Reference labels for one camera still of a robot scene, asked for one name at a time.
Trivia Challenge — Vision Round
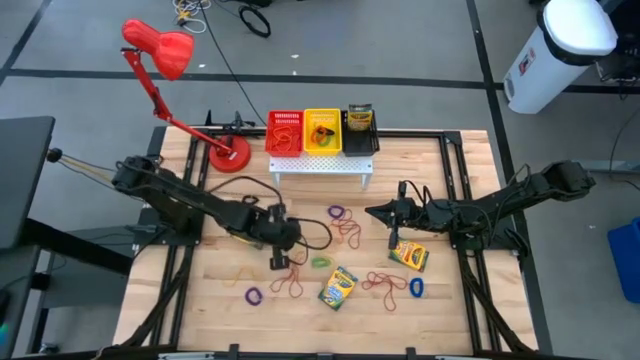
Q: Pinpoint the black plastic basket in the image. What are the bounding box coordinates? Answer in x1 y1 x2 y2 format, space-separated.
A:
341 110 381 159

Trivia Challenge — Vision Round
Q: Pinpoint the white yellow cable bundle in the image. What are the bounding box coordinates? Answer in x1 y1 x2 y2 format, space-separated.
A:
172 0 214 35

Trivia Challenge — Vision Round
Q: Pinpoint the long red rubber band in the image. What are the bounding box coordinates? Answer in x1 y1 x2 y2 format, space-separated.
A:
361 271 409 312
329 209 362 250
272 124 301 153
287 249 305 300
268 269 294 295

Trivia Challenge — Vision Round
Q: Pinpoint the red plastic basket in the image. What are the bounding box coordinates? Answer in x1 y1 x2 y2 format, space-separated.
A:
264 110 305 158

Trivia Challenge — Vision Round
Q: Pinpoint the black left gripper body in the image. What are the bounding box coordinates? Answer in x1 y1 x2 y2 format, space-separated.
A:
247 203 303 270

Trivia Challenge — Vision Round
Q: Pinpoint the white perforated riser shelf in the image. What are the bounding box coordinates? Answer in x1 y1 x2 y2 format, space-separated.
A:
268 153 375 192

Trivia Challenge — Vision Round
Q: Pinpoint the black equipment with cables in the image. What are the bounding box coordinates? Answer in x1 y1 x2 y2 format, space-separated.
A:
597 0 640 84

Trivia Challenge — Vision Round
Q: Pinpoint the black side table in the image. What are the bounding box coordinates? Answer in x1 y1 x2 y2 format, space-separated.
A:
0 115 56 250

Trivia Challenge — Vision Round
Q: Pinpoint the white trash can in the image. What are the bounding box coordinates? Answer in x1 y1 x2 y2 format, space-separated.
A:
502 0 620 115

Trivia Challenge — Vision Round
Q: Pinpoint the orange rubber band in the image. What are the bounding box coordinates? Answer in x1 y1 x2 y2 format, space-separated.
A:
272 127 301 153

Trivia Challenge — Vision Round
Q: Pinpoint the black coiled floor cable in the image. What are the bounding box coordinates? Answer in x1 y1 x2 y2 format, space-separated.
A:
237 3 273 39

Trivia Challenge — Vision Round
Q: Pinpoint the yellow cord with black knob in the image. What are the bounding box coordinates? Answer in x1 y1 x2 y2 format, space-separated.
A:
47 147 119 184

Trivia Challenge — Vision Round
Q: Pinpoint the yellow plastic basket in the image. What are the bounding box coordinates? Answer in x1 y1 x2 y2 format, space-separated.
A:
302 108 344 157

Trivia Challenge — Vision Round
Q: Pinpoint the blue storage bin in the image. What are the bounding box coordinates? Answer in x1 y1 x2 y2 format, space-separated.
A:
607 216 640 305

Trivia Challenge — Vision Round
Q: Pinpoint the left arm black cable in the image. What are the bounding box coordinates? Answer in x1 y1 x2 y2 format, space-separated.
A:
207 174 334 251

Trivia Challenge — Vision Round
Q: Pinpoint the yellow rubber band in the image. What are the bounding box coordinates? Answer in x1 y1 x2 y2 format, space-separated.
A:
223 264 265 288

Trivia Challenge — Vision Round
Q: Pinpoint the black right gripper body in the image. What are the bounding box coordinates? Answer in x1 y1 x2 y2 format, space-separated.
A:
388 181 436 250

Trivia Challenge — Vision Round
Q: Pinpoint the red desk lamp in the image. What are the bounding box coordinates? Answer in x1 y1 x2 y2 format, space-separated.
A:
121 18 252 174

